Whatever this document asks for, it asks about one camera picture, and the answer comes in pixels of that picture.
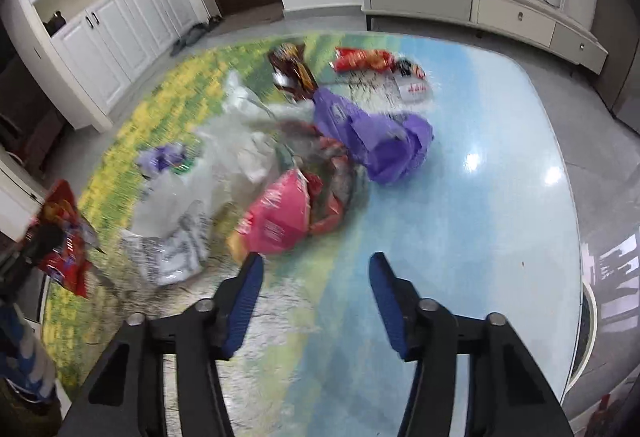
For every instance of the purple plastic bag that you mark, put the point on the purple plastic bag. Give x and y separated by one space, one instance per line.
370 142

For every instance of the grey slippers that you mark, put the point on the grey slippers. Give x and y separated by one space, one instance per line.
187 39

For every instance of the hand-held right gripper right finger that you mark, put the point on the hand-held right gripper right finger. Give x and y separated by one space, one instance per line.
387 302

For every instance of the small purple wrapper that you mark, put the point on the small purple wrapper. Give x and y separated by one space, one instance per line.
160 159

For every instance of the grey tall cabinet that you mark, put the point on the grey tall cabinet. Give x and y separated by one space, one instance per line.
620 57

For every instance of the silver printed plastic bag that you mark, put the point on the silver printed plastic bag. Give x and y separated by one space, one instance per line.
165 252

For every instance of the person's left hand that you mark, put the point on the person's left hand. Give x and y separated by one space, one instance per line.
25 352

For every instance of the crumpled red and grey wrapper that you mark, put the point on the crumpled red and grey wrapper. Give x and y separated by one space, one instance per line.
332 207

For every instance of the clear plastic bag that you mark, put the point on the clear plastic bag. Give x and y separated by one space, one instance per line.
220 152

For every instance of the black bag in cabinet niche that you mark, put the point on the black bag in cabinet niche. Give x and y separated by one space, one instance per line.
55 24

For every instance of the pink snack packet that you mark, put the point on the pink snack packet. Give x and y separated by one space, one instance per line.
275 217

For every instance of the red and blue snack packet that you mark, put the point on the red and blue snack packet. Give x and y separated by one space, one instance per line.
67 267

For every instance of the brown snack packet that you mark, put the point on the brown snack packet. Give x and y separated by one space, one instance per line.
295 69

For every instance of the red floor item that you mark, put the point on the red floor item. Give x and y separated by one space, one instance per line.
600 414

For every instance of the white wall cabinet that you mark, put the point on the white wall cabinet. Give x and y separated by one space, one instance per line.
110 32

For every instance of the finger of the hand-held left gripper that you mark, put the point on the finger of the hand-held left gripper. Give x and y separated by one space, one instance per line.
47 242

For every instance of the red snack packet orange print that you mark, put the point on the red snack packet orange print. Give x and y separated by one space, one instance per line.
362 60

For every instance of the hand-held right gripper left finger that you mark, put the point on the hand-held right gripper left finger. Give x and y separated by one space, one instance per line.
245 297

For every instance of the white side furniture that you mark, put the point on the white side furniture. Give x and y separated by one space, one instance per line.
15 197

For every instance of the round white trash bin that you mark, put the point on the round white trash bin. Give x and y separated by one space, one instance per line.
590 332

